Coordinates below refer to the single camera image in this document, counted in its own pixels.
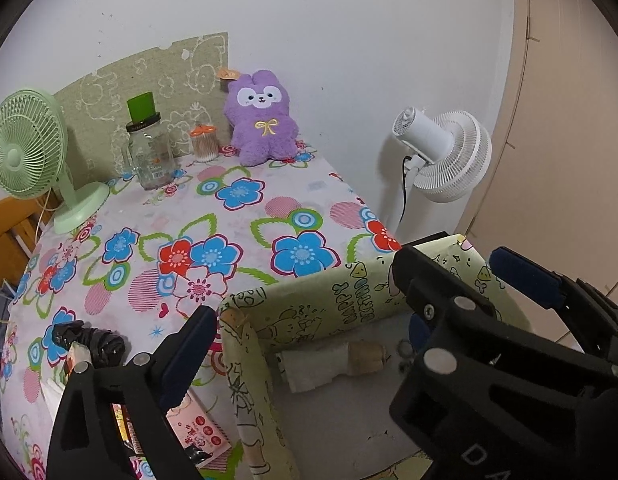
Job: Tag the beige wardrobe door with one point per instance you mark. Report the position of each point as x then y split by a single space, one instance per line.
564 110

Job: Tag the pink tissue packet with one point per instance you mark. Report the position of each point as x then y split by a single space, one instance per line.
204 430

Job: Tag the cotton swab jar orange lid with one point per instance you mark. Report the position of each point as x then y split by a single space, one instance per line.
205 146

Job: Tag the black crumpled plastic bag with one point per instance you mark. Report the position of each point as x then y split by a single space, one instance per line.
101 345

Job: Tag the purple plush bunny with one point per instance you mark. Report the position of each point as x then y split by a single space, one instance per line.
261 130

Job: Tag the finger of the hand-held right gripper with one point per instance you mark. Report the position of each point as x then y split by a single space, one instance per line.
526 275
439 285

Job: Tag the yellow cartoon printed box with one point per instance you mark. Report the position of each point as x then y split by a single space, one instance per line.
299 305

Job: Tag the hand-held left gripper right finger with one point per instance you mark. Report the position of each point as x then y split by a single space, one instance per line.
419 330

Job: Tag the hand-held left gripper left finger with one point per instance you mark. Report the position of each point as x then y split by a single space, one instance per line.
186 360

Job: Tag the white standing fan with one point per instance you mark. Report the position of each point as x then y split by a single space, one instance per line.
429 132

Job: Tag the green desk fan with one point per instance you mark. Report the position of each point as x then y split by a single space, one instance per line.
19 150

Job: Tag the glass jar with green cap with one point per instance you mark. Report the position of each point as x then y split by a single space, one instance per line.
149 160

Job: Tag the small cartoon packet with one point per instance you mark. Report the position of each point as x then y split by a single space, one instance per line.
78 352

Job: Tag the wooden chair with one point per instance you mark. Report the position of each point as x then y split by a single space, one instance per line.
9 230

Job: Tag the floral tablecloth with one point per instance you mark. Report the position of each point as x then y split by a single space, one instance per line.
154 210

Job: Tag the green patterned board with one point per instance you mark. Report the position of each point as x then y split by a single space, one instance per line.
114 90

